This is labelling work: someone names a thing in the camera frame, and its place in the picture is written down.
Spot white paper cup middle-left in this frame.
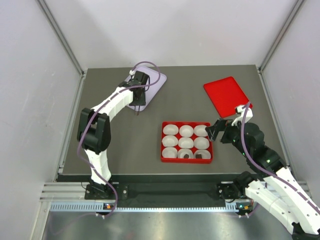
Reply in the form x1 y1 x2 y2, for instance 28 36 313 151
161 135 179 148

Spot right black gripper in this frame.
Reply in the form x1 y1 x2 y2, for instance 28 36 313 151
205 117 251 157

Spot metal tongs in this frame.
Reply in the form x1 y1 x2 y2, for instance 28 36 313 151
134 105 140 116

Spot white paper cup top-left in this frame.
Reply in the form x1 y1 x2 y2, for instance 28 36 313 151
162 124 179 136

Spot lavender plastic tray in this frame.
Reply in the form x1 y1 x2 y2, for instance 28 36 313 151
126 66 167 111

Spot white paper cup top-middle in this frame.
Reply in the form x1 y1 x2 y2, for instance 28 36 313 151
179 124 194 138

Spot white paper cup middle-right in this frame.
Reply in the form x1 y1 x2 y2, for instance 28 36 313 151
194 137 210 150

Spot white paper cup bottom-left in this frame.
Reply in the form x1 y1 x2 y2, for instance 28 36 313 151
161 147 178 159

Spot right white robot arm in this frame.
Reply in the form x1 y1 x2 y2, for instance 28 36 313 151
205 118 320 240

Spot white paper cup top-right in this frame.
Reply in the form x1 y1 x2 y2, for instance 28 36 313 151
193 125 208 137

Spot grey slotted cable duct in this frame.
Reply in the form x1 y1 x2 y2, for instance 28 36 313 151
50 201 252 213

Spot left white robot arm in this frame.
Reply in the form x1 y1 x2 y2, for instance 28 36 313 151
77 85 146 199

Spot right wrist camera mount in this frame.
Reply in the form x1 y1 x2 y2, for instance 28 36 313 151
231 103 253 127

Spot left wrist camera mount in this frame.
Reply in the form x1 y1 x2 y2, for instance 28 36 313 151
128 70 150 86

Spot white paper cup centre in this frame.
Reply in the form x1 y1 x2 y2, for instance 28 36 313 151
178 137 194 149

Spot white paper cup bottom-middle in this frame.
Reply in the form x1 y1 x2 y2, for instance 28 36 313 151
177 148 194 159

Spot red chocolate box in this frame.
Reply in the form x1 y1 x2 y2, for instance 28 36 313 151
160 121 214 164

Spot white paper cup bottom-right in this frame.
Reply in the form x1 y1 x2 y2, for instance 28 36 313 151
194 149 212 160

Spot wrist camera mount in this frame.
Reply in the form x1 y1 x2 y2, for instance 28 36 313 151
231 103 253 127
128 70 150 86

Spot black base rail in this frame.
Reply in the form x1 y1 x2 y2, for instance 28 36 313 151
84 173 245 207

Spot red box lid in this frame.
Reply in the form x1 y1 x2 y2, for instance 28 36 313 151
203 76 249 118

